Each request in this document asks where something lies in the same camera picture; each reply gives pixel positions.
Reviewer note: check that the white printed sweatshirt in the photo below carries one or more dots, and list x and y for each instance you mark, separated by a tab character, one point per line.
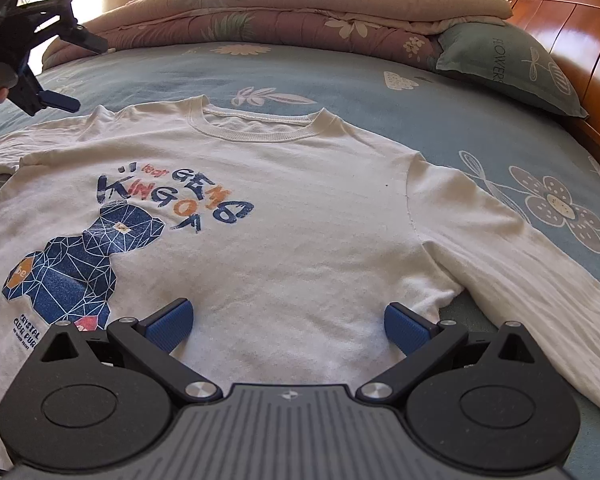
289	235

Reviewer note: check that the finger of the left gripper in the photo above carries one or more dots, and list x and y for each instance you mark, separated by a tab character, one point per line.
79	36
59	101

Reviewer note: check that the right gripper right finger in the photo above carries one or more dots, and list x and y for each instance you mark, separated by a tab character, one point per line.
425	345

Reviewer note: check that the green flower pillow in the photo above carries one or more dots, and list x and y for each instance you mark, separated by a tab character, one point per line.
508	60

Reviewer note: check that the pink floral folded quilt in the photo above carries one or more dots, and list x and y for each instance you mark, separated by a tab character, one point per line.
403	31

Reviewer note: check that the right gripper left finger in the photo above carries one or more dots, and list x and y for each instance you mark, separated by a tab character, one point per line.
147	344

